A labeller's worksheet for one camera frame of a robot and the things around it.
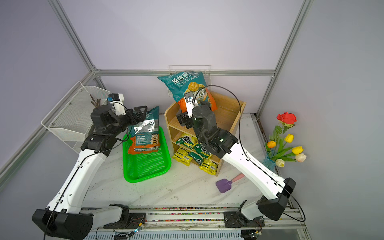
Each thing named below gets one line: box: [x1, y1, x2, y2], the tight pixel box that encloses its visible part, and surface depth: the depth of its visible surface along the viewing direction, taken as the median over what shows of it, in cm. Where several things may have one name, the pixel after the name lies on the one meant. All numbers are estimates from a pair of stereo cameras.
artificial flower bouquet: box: [265, 112, 307, 168], surface depth 72 cm
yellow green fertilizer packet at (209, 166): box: [199, 158, 219, 175], surface depth 91 cm
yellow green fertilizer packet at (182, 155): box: [172, 146, 193, 167], surface depth 94 cm
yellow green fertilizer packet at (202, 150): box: [193, 142, 213, 159], surface depth 79 cm
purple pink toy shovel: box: [215, 173, 245, 194], surface depth 87 cm
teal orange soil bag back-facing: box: [128, 106, 161, 155], surface depth 94 cm
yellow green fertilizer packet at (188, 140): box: [175, 133, 199, 150], surface depth 84 cm
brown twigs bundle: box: [90, 94, 101, 108], surface depth 87 cm
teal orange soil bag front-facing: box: [157, 70, 218, 113], surface depth 73 cm
